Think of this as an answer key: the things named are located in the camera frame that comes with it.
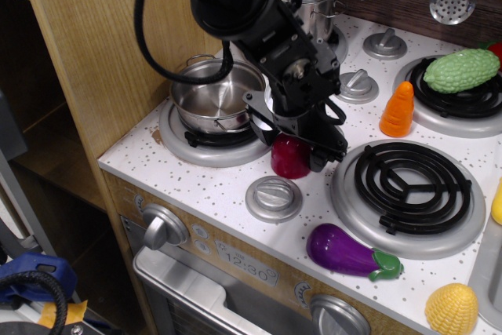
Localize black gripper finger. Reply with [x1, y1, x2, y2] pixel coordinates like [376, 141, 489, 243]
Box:
[247, 109, 279, 146]
[308, 147, 336, 173]

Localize grey oven knob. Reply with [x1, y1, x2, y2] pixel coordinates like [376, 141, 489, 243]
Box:
[142, 203, 190, 250]
[310, 294, 371, 335]

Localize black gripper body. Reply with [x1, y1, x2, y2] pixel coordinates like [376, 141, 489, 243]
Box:
[242, 29, 347, 161]

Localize yellow toy corn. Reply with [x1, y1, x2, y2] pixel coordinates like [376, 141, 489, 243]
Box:
[424, 283, 478, 334]

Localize orange toy carrot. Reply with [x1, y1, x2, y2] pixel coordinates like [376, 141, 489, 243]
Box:
[379, 81, 414, 137]

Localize grey left oven knob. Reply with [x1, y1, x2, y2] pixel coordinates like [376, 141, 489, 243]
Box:
[142, 203, 190, 250]

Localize purple toy eggplant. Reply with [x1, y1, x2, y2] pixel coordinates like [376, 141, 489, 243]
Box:
[306, 224, 404, 282]

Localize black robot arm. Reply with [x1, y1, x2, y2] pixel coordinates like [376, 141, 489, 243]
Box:
[191, 0, 347, 172]

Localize hanging slotted steel skimmer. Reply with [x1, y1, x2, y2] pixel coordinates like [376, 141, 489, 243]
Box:
[429, 0, 477, 26]

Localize grey back stove-top knob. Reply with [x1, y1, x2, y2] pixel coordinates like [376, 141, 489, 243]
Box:
[363, 28, 408, 60]

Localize stove burner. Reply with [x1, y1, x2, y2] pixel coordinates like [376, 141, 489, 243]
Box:
[392, 55, 501, 138]
[158, 100, 271, 168]
[330, 140, 486, 260]
[327, 26, 348, 64]

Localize red toy behind gourd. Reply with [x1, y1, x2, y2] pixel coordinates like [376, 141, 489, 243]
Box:
[474, 42, 501, 77]

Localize grey right oven knob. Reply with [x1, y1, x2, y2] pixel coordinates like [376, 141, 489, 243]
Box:
[310, 294, 371, 335]

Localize back left stove burner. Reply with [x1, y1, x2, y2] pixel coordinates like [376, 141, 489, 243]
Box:
[327, 26, 348, 64]

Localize grey sink edge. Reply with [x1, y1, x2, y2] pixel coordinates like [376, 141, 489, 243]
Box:
[468, 217, 501, 330]

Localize small steel pan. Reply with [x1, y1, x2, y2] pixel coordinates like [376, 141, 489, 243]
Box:
[170, 60, 266, 135]

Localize grey oven door handle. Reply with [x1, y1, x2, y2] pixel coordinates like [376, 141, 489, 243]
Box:
[133, 247, 313, 334]

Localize black braided cable lower left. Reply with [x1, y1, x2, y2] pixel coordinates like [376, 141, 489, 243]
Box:
[0, 271, 70, 335]

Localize yellow toy at edge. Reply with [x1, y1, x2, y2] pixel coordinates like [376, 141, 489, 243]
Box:
[490, 179, 502, 225]

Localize yellow tape piece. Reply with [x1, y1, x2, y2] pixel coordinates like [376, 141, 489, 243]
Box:
[37, 300, 87, 329]

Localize grey stove-top knob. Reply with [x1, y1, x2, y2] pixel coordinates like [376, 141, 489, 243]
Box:
[245, 176, 303, 224]
[363, 28, 408, 60]
[336, 69, 379, 104]

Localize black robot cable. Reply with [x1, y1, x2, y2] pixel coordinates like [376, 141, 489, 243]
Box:
[134, 0, 234, 85]

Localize grey front stove-top knob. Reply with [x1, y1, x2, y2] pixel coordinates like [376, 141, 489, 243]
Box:
[245, 176, 303, 224]

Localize back right stove burner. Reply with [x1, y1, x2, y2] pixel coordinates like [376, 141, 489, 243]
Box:
[392, 55, 501, 138]

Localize front right stove burner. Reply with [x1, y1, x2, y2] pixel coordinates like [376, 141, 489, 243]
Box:
[330, 140, 486, 260]

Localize front left stove burner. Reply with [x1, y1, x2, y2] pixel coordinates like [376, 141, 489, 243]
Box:
[158, 100, 271, 168]

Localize steel pot with lid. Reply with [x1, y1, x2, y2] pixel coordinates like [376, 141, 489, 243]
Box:
[280, 0, 348, 44]

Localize blue clamp tool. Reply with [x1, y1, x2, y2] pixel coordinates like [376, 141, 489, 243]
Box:
[1, 253, 78, 304]

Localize green toy bitter gourd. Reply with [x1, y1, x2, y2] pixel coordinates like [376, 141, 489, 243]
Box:
[423, 49, 500, 94]

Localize grey upper stove-top knob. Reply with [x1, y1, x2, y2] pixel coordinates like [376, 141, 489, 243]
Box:
[336, 69, 379, 104]

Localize red toy sweet potato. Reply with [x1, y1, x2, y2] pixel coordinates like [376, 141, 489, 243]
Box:
[271, 133, 311, 180]

